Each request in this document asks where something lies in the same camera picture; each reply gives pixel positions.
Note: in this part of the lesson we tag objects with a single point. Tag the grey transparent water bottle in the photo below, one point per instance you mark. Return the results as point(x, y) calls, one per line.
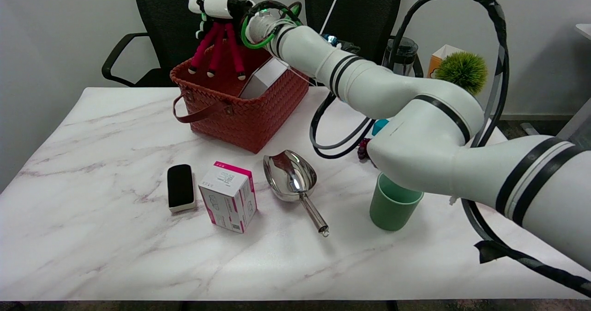
point(401, 55)

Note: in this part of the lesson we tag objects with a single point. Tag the pink flexible tripod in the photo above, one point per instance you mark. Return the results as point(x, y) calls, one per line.
point(213, 43)

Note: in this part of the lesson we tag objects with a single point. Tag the white table corner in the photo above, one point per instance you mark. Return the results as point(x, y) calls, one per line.
point(584, 30)

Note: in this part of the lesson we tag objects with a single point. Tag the green plastic cup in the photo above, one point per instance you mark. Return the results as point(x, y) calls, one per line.
point(392, 209)

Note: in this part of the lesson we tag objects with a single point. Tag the dark purple grape bunch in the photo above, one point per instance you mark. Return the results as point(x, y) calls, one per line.
point(363, 148)

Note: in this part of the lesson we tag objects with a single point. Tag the black white board eraser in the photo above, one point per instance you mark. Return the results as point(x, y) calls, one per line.
point(180, 186)

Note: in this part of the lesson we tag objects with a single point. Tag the orange white carton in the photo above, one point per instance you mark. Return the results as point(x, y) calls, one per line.
point(434, 64)

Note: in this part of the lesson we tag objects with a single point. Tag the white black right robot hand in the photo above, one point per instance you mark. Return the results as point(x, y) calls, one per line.
point(219, 5)

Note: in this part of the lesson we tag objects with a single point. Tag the white grey cardboard box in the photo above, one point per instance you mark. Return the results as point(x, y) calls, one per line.
point(265, 78)

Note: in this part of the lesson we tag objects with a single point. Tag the teal cube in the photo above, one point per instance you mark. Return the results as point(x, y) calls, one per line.
point(379, 125)

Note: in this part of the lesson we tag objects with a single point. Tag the black mesh office chair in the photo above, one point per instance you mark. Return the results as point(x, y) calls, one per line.
point(175, 20)
point(364, 11)

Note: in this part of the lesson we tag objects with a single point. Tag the pink white carton box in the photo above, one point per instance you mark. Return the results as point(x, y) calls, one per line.
point(228, 198)

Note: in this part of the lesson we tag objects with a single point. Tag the brown woven storage basket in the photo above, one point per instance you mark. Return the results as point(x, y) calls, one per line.
point(249, 117)

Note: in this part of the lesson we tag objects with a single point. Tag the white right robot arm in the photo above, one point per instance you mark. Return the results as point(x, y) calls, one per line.
point(415, 131)

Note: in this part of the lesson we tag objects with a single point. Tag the green ball plant white pot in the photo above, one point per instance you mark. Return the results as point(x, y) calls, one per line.
point(461, 71)

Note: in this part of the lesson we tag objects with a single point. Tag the silver metal scoop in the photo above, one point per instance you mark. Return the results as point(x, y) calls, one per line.
point(290, 177)

